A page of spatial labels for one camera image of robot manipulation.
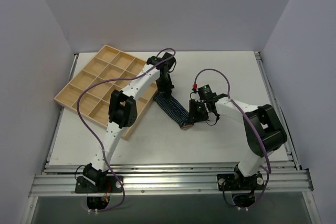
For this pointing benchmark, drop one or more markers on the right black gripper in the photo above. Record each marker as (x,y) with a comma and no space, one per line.
(196,112)

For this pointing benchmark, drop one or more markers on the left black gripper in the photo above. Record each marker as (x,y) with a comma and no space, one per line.
(165,87)

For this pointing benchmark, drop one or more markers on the navy striped underwear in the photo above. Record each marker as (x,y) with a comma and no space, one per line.
(174,110)

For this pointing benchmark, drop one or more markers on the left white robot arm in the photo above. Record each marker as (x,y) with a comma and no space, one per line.
(122,110)

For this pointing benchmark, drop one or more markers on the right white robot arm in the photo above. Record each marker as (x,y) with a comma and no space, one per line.
(263,129)

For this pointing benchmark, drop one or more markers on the wooden compartment tray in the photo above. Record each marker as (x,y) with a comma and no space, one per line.
(108,63)

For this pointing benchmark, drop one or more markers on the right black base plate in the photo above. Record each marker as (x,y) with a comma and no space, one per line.
(237,182)

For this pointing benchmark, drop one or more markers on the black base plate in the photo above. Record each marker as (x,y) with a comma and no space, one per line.
(108,184)
(237,182)

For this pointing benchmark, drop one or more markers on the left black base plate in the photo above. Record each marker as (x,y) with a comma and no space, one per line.
(108,184)

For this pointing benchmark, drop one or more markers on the aluminium frame rail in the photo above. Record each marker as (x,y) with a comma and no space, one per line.
(172,182)

